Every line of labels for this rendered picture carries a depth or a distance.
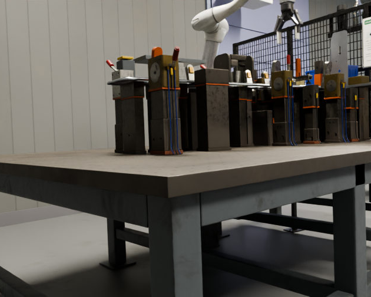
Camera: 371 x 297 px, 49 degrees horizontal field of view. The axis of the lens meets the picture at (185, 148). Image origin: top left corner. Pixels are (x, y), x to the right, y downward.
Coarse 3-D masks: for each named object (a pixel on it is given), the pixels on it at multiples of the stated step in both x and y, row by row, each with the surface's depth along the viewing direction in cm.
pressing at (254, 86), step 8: (120, 80) 165; (128, 80) 166; (136, 80) 165; (144, 80) 167; (184, 80) 169; (192, 80) 172; (256, 88) 210; (264, 88) 213; (296, 88) 224; (320, 88) 229
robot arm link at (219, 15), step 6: (234, 0) 248; (240, 0) 242; (246, 0) 240; (216, 6) 258; (222, 6) 254; (228, 6) 252; (234, 6) 249; (240, 6) 248; (216, 12) 255; (222, 12) 254; (228, 12) 253; (216, 18) 257; (222, 18) 257
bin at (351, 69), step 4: (348, 68) 250; (352, 68) 252; (356, 68) 254; (312, 72) 268; (348, 72) 250; (352, 72) 252; (356, 72) 254; (348, 76) 251; (352, 76) 252; (312, 80) 268; (308, 84) 271; (312, 84) 268
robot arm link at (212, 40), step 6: (222, 24) 272; (216, 30) 271; (222, 30) 273; (204, 36) 279; (210, 36) 274; (216, 36) 274; (222, 36) 276; (210, 42) 276; (216, 42) 277; (204, 48) 280; (210, 48) 277; (216, 48) 278; (204, 54) 279; (210, 54) 277; (216, 54) 279; (210, 60) 278; (210, 66) 279
